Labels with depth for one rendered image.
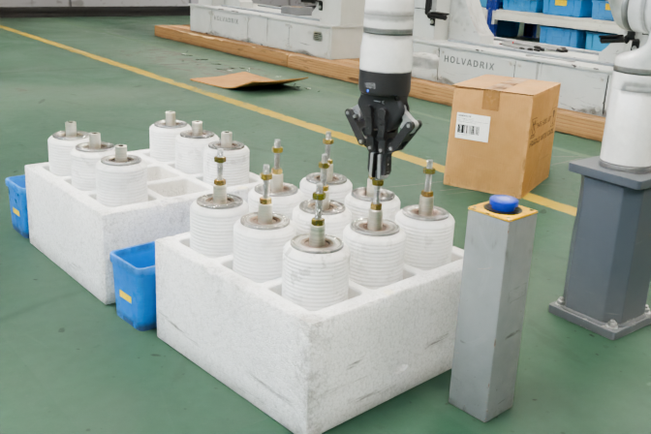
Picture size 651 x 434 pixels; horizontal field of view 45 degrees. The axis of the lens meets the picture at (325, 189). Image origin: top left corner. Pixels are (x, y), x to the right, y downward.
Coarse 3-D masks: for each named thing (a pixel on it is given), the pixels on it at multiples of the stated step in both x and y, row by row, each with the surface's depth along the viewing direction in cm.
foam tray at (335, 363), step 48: (192, 288) 123; (240, 288) 113; (384, 288) 115; (432, 288) 119; (192, 336) 125; (240, 336) 115; (288, 336) 106; (336, 336) 107; (384, 336) 114; (432, 336) 122; (240, 384) 117; (288, 384) 108; (336, 384) 109; (384, 384) 117
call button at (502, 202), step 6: (492, 198) 109; (498, 198) 109; (504, 198) 109; (510, 198) 109; (492, 204) 108; (498, 204) 108; (504, 204) 107; (510, 204) 107; (516, 204) 108; (498, 210) 108; (504, 210) 108; (510, 210) 108
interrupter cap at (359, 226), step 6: (354, 222) 119; (360, 222) 120; (366, 222) 120; (384, 222) 120; (390, 222) 120; (354, 228) 117; (360, 228) 117; (366, 228) 118; (384, 228) 119; (390, 228) 118; (396, 228) 118; (366, 234) 115; (372, 234) 115; (378, 234) 115; (384, 234) 115; (390, 234) 115
